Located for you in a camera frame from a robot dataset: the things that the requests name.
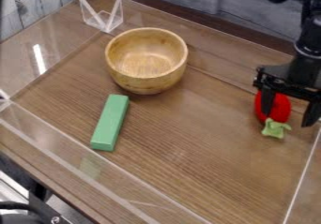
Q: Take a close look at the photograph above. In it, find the red plush strawberry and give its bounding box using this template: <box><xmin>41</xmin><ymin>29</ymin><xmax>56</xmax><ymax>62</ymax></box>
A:
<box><xmin>252</xmin><ymin>91</ymin><xmax>291</xmax><ymax>139</ymax></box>

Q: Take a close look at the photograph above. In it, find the clear acrylic tray wall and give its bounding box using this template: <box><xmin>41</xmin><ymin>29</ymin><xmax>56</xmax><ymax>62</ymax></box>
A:
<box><xmin>0</xmin><ymin>0</ymin><xmax>321</xmax><ymax>224</ymax></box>

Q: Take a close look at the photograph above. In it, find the wooden bowl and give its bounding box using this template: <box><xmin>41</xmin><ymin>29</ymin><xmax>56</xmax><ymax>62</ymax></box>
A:
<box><xmin>104</xmin><ymin>27</ymin><xmax>188</xmax><ymax>95</ymax></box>

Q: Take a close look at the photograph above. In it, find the green rectangular block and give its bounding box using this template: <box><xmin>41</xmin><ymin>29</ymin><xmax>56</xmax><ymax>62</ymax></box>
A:
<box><xmin>89</xmin><ymin>95</ymin><xmax>129</xmax><ymax>152</ymax></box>

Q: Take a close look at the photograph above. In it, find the black equipment lower left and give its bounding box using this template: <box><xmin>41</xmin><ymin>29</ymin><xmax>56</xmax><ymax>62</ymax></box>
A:
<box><xmin>0</xmin><ymin>193</ymin><xmax>73</xmax><ymax>224</ymax></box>

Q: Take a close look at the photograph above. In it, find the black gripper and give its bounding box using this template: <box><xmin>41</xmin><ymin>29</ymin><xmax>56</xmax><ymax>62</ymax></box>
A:
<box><xmin>252</xmin><ymin>64</ymin><xmax>321</xmax><ymax>127</ymax></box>

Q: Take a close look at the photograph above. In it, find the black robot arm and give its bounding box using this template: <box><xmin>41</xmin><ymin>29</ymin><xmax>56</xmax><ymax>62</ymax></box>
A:
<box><xmin>252</xmin><ymin>0</ymin><xmax>321</xmax><ymax>127</ymax></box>

